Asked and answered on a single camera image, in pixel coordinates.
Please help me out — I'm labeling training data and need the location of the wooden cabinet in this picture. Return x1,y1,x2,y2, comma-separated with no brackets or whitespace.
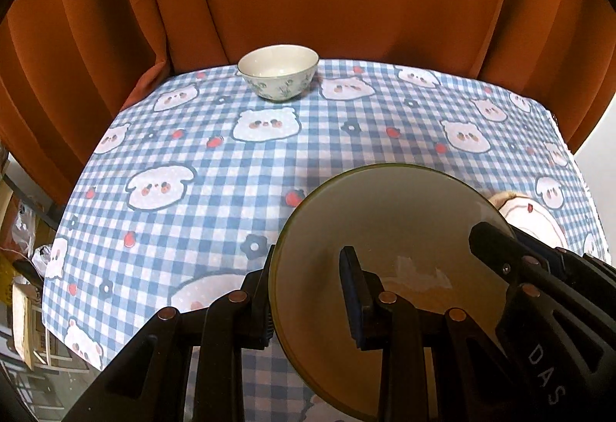
10,280,104,399

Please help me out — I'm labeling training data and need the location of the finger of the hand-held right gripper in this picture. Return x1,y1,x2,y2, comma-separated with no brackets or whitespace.
512,229,616,307
469,221,544,288

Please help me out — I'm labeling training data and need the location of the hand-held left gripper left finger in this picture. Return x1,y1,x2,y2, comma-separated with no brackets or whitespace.
62,243,279,422

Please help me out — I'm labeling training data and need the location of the round yellow flower plate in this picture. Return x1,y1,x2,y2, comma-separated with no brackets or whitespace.
487,191,518,208

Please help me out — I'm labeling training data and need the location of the white bowl green leaf print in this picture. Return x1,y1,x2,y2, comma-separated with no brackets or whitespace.
238,45,319,103

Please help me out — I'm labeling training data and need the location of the blue checked cartoon tablecloth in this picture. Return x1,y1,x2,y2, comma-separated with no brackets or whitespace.
41,57,616,422

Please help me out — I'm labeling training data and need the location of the red rimmed white plate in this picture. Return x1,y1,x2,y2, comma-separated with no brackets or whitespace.
495,198,569,252

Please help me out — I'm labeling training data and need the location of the white plastic bag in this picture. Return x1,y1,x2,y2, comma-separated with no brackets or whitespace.
31,245,55,281

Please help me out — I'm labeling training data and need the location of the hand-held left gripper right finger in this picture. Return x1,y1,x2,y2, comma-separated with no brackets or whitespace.
339,246,525,422

